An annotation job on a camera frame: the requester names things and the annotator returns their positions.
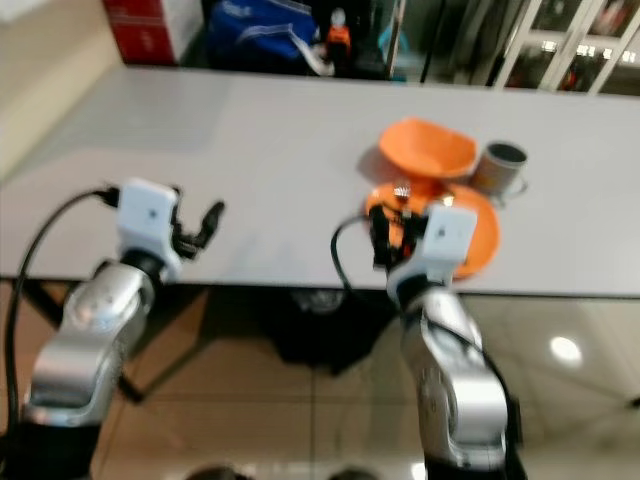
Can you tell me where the orange plastic plate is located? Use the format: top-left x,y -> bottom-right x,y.
364,180 -> 502,280

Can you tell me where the orange plastic bowl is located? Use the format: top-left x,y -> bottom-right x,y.
378,116 -> 479,182

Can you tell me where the black bag under table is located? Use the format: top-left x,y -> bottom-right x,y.
263,290 -> 403,373

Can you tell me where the grey mug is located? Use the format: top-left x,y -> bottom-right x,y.
471,141 -> 530,198

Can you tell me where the black table leg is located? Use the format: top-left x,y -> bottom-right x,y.
118,290 -> 223,403

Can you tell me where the blue fabric bag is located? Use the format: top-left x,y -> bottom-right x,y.
206,0 -> 323,73

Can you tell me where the small orange black object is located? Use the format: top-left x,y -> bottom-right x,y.
324,9 -> 353,73

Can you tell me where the red cardboard box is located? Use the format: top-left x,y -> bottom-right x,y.
102,0 -> 207,67

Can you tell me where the white framed glass cabinet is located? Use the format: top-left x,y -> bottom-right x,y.
488,0 -> 640,98

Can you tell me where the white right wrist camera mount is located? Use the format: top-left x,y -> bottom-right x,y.
418,204 -> 480,288

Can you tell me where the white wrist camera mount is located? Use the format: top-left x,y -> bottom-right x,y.
418,204 -> 480,288
116,178 -> 182,273

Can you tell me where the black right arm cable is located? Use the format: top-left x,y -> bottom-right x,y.
331,214 -> 401,303

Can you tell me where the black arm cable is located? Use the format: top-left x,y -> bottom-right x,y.
4,184 -> 123,401
331,214 -> 401,303

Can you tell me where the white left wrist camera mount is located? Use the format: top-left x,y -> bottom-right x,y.
116,178 -> 182,273

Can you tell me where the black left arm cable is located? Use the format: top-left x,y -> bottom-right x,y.
4,184 -> 123,401

